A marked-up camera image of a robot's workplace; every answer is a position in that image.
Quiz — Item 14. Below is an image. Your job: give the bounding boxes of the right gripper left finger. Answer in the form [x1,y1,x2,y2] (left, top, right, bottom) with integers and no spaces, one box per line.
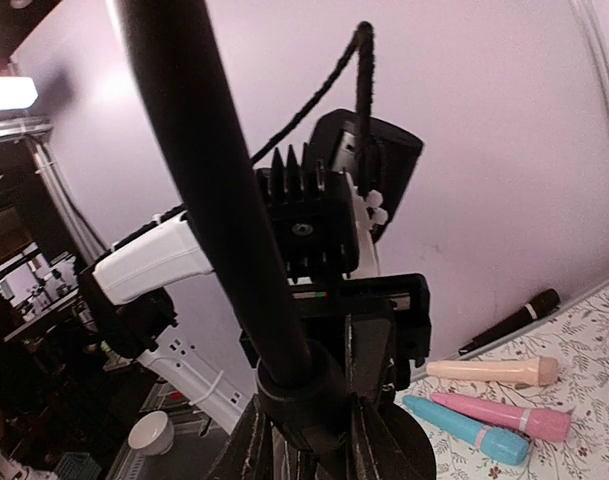
[211,399,274,480]

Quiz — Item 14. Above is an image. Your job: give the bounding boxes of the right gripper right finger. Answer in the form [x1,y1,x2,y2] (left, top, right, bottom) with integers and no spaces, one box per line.
[348,394,414,480]

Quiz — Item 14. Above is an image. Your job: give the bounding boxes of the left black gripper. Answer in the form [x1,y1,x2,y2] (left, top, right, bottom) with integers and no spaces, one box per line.
[238,273,430,395]

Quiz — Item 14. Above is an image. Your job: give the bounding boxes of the round stand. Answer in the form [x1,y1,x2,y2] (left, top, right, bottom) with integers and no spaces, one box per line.
[113,1,436,479]

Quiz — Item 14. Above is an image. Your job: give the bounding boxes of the blue microphone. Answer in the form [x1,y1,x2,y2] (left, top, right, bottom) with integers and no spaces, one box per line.
[402,395,529,466]

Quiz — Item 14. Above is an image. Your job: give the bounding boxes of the beige microphone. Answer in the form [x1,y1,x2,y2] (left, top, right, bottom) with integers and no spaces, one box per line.
[426,356,559,387]

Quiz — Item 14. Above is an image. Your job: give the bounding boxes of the black microphone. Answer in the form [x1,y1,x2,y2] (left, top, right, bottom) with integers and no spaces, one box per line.
[458,289,561,356]

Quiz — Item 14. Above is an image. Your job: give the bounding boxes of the short pink microphone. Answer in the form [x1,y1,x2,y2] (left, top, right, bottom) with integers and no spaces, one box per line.
[431,393,571,443]

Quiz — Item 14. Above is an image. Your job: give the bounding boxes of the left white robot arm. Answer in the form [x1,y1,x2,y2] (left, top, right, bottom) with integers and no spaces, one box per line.
[78,109,431,432]

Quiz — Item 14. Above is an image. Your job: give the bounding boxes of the white ceramic bowl outside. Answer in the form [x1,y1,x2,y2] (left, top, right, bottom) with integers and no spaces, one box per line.
[127,410,175,456]

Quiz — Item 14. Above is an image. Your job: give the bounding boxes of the floral table mat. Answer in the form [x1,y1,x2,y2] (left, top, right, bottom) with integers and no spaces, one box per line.
[406,285,609,479]

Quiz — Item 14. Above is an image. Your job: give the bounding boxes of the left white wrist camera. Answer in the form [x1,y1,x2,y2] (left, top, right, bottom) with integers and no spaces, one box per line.
[255,147,389,285]

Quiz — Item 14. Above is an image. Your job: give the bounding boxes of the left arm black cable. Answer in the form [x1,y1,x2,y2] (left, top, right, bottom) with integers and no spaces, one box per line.
[248,20,378,196]

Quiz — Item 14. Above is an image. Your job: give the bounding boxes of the left aluminium frame post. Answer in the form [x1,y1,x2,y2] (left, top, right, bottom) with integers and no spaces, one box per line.
[570,1,609,116]

